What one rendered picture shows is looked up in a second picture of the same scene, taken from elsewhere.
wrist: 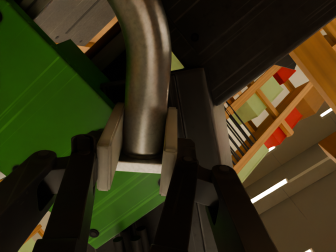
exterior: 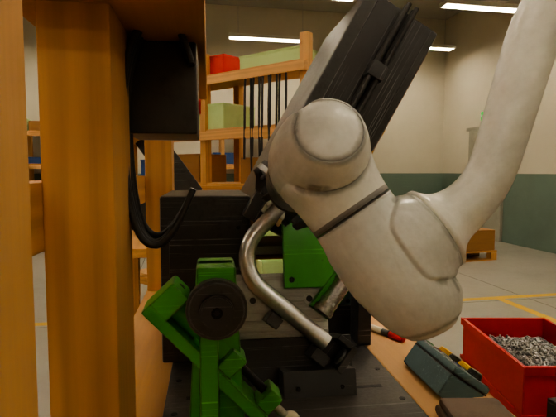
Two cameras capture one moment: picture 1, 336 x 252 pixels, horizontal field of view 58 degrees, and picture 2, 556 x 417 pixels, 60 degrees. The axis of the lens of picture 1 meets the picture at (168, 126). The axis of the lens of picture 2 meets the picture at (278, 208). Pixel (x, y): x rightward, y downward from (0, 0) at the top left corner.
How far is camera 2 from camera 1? 0.69 m
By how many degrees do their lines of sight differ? 10
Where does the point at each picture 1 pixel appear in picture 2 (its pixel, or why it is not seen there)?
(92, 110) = (289, 230)
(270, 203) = not seen: outside the picture
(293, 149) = (209, 15)
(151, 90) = (262, 222)
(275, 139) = (223, 62)
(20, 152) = not seen: hidden behind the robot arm
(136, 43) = (256, 237)
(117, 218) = not seen: hidden behind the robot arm
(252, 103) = (219, 121)
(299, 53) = (168, 161)
